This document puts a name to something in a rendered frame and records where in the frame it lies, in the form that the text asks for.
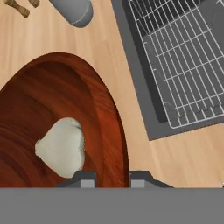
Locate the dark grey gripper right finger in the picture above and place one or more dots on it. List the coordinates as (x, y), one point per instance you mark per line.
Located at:
(141, 178)

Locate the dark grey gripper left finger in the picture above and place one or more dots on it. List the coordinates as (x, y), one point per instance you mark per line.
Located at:
(84, 178)

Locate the white garlic bulb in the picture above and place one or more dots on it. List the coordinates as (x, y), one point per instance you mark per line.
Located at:
(62, 147)

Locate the brown wooden bowl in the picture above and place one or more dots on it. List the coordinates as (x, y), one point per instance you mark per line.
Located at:
(40, 99)

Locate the grey sink basin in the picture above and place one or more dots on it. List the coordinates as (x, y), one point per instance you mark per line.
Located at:
(140, 70)

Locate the grey cylindrical container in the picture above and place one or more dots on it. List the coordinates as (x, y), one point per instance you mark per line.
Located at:
(75, 11)

